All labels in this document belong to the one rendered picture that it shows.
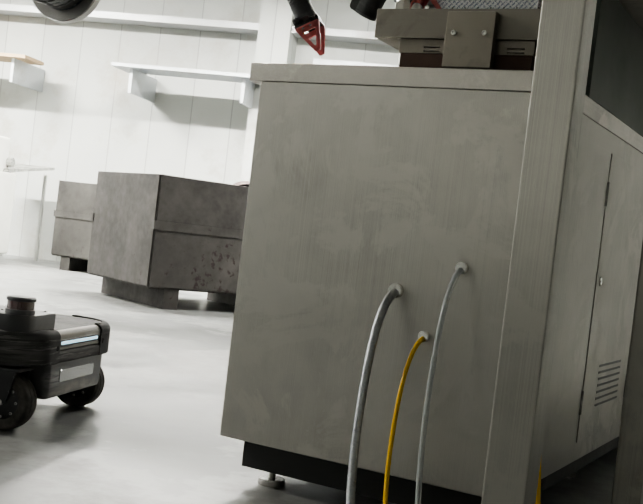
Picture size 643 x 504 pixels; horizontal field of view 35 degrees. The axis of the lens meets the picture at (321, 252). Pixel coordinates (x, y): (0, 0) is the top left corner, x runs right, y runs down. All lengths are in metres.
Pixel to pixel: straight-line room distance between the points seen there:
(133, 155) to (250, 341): 7.97
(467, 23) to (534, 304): 0.83
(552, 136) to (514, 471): 0.45
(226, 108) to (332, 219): 7.77
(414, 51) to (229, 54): 7.81
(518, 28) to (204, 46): 8.05
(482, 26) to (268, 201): 0.56
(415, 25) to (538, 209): 0.83
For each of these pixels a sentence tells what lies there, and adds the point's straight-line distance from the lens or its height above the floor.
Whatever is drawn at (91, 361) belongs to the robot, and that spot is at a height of 0.15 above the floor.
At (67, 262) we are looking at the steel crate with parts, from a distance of 8.97.
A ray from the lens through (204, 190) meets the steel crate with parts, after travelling 6.29.
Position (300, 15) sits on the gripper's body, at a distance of 2.83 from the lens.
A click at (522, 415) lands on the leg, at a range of 1.41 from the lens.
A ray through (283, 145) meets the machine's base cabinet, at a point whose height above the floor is 0.73.
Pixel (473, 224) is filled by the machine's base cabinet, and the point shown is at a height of 0.60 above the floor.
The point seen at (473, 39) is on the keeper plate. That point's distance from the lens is 2.07.
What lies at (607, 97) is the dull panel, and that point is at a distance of 2.38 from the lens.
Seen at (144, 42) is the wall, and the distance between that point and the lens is 10.21.
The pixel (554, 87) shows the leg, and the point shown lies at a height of 0.78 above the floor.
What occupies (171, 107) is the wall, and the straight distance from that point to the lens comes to 10.00.
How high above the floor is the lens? 0.55
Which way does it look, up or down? 1 degrees down
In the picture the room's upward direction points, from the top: 7 degrees clockwise
